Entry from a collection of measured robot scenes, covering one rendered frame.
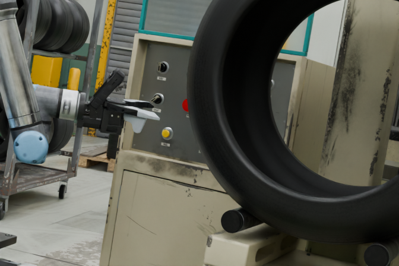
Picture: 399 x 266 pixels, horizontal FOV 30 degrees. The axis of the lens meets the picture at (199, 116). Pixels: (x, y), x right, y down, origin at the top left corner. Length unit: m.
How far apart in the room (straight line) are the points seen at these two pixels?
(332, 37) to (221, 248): 9.37
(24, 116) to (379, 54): 0.82
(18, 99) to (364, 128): 0.79
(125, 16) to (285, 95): 9.43
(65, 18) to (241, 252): 4.28
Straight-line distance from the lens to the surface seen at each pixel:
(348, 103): 1.75
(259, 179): 1.39
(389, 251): 1.39
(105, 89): 1.86
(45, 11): 5.23
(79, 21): 5.92
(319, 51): 10.74
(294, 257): 1.69
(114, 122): 1.88
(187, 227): 2.25
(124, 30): 11.50
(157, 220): 2.29
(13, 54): 1.73
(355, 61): 1.75
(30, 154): 1.73
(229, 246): 1.45
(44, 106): 1.86
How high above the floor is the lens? 1.16
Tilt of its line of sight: 3 degrees down
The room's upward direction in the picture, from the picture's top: 9 degrees clockwise
